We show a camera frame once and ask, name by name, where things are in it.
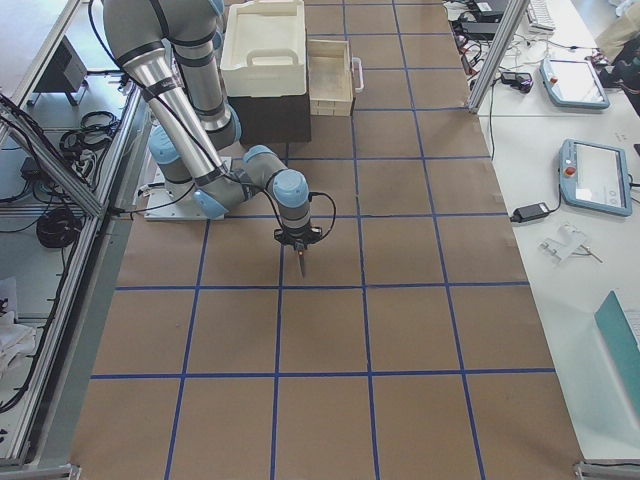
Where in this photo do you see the white plastic tray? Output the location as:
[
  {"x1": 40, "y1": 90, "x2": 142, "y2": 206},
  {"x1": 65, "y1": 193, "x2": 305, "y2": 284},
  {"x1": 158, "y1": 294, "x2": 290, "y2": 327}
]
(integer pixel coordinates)
[{"x1": 220, "y1": 1, "x2": 307, "y2": 97}]

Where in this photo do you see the clear acrylic bracket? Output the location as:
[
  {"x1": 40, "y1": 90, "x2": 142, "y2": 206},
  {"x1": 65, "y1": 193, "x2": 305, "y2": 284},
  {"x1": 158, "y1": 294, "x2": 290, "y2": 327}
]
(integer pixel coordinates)
[{"x1": 540, "y1": 223, "x2": 603, "y2": 263}]

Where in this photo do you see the white drawer handle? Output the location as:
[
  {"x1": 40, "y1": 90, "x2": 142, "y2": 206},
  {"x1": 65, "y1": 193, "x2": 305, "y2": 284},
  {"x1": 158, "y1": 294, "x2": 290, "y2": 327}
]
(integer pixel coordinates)
[{"x1": 352, "y1": 56, "x2": 365, "y2": 93}]

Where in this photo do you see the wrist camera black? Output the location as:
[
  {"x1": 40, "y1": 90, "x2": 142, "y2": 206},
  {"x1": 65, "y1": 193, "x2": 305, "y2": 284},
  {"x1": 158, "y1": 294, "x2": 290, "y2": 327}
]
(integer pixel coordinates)
[{"x1": 274, "y1": 225, "x2": 323, "y2": 249}]

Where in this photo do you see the light wooden open drawer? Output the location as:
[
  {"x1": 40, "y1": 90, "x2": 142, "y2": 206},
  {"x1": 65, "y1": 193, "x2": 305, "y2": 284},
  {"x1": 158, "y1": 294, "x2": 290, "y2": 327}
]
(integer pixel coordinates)
[{"x1": 307, "y1": 39, "x2": 354, "y2": 117}]

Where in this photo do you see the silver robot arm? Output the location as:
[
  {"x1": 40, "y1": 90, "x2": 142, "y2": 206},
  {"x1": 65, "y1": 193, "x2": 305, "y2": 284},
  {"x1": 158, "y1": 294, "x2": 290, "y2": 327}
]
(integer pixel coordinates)
[{"x1": 103, "y1": 1, "x2": 323, "y2": 252}]

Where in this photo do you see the black electronics box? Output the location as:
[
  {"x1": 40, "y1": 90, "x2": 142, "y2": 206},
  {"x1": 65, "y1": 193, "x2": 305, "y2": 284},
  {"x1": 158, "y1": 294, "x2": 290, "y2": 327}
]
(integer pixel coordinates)
[{"x1": 28, "y1": 35, "x2": 88, "y2": 106}]

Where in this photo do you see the blue teach pendant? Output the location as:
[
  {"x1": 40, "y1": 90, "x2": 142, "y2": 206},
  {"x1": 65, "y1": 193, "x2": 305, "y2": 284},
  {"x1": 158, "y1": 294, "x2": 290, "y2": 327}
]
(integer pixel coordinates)
[
  {"x1": 559, "y1": 139, "x2": 632, "y2": 217},
  {"x1": 539, "y1": 58, "x2": 610, "y2": 110}
]

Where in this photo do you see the black cable bundle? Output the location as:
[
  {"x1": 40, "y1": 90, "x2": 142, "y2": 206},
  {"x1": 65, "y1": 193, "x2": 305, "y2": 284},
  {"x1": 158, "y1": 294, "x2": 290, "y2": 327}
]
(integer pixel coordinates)
[{"x1": 35, "y1": 205, "x2": 81, "y2": 250}]

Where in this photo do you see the lower blue teach pendant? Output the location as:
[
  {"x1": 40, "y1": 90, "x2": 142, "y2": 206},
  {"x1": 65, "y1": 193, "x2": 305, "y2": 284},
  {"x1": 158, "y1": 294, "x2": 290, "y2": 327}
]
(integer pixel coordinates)
[{"x1": 559, "y1": 139, "x2": 632, "y2": 217}]

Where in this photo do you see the crumpled white cloth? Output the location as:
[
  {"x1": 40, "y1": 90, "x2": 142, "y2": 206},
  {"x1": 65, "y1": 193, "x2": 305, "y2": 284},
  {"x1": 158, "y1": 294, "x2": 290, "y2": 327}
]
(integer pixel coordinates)
[{"x1": 1, "y1": 277, "x2": 36, "y2": 376}]

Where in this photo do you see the aluminium frame post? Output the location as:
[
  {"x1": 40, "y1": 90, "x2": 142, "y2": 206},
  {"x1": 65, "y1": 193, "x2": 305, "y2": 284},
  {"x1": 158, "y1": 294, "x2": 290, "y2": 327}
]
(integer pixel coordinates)
[{"x1": 467, "y1": 0, "x2": 527, "y2": 113}]

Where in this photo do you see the dark brown wooden cabinet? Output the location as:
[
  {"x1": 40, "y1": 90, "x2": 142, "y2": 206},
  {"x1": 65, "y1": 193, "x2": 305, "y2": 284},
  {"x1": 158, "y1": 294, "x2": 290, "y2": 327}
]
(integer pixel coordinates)
[{"x1": 228, "y1": 93, "x2": 311, "y2": 145}]

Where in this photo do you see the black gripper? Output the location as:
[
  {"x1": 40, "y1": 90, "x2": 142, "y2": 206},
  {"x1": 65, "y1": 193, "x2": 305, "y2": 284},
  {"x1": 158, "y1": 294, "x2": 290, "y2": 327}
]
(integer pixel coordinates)
[{"x1": 283, "y1": 227, "x2": 313, "y2": 251}]

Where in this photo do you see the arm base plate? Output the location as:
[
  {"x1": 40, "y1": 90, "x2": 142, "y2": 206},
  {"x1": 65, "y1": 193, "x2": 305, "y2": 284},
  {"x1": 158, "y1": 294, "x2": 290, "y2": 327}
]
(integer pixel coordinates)
[{"x1": 143, "y1": 159, "x2": 229, "y2": 221}]

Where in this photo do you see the upper blue teach pendant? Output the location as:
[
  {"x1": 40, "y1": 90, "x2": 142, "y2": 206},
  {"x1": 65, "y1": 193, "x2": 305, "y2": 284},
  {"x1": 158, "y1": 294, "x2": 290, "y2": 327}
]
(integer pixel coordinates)
[{"x1": 539, "y1": 58, "x2": 610, "y2": 110}]

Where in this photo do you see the small black power adapter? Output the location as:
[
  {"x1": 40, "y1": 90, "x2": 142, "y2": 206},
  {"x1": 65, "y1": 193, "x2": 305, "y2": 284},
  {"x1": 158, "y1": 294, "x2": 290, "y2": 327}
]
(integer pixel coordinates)
[{"x1": 510, "y1": 202, "x2": 551, "y2": 223}]

